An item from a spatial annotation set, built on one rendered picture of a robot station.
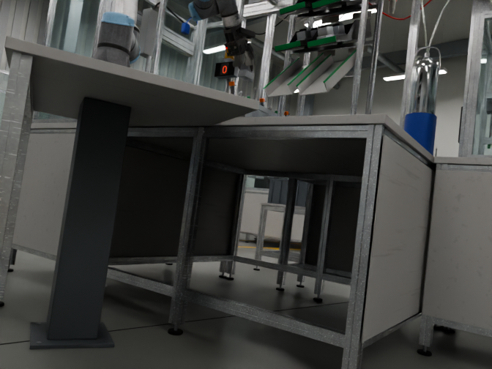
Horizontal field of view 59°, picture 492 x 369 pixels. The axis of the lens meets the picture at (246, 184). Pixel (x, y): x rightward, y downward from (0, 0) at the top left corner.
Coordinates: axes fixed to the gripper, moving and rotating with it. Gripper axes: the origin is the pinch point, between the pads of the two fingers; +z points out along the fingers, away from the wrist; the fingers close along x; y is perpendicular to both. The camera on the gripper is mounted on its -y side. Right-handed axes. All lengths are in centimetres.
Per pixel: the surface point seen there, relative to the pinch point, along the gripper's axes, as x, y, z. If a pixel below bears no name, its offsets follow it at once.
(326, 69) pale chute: 35.4, -4.7, 4.8
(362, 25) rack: 50, -13, -9
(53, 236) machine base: -91, 77, 54
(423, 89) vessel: 59, -63, 41
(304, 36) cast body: 26.7, -8.4, -8.9
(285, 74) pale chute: 19.5, 1.1, 3.4
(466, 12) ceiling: -57, -950, 257
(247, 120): 22.0, 38.6, 5.6
